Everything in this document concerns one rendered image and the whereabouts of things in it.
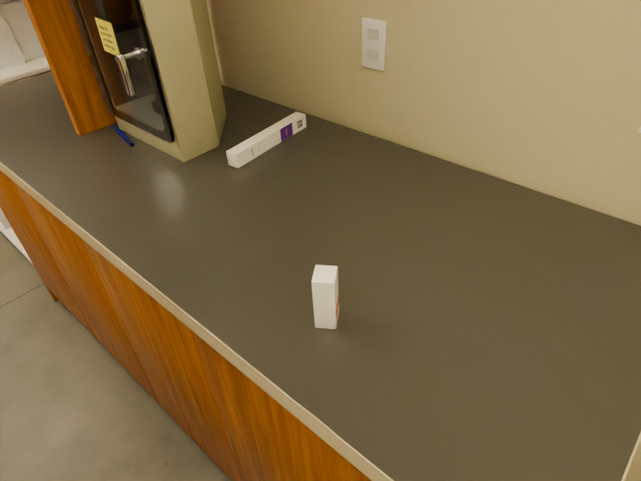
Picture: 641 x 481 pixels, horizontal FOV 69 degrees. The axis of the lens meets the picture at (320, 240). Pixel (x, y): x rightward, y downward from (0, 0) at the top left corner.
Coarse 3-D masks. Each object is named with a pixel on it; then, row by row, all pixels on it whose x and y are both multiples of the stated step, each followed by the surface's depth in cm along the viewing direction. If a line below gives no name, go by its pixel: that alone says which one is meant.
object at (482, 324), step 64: (0, 128) 139; (64, 128) 137; (256, 128) 131; (320, 128) 129; (64, 192) 109; (128, 192) 107; (192, 192) 106; (256, 192) 105; (320, 192) 104; (384, 192) 103; (448, 192) 101; (512, 192) 100; (128, 256) 89; (192, 256) 89; (256, 256) 88; (320, 256) 87; (384, 256) 86; (448, 256) 85; (512, 256) 84; (576, 256) 84; (640, 256) 83; (192, 320) 76; (256, 320) 75; (384, 320) 74; (448, 320) 73; (512, 320) 73; (576, 320) 72; (640, 320) 72; (256, 384) 70; (320, 384) 65; (384, 384) 65; (448, 384) 64; (512, 384) 64; (576, 384) 64; (640, 384) 63; (384, 448) 58; (448, 448) 58; (512, 448) 57; (576, 448) 57
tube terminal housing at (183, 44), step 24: (144, 0) 94; (168, 0) 98; (192, 0) 104; (168, 24) 100; (192, 24) 104; (168, 48) 102; (192, 48) 106; (168, 72) 104; (192, 72) 109; (216, 72) 126; (168, 96) 107; (192, 96) 111; (216, 96) 124; (120, 120) 131; (192, 120) 114; (216, 120) 122; (168, 144) 118; (192, 144) 117; (216, 144) 122
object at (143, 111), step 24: (96, 0) 104; (120, 0) 97; (120, 24) 102; (96, 48) 116; (120, 48) 107; (144, 48) 100; (120, 72) 113; (144, 72) 105; (120, 96) 120; (144, 96) 111; (144, 120) 118; (168, 120) 110
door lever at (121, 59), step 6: (120, 54) 100; (126, 54) 101; (132, 54) 102; (138, 54) 103; (120, 60) 100; (120, 66) 101; (126, 66) 101; (126, 72) 102; (126, 78) 102; (126, 84) 103; (132, 84) 104; (126, 90) 105; (132, 90) 104
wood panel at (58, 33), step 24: (24, 0) 112; (48, 0) 114; (48, 24) 116; (72, 24) 120; (48, 48) 118; (72, 48) 122; (72, 72) 124; (72, 96) 127; (96, 96) 131; (72, 120) 131; (96, 120) 134
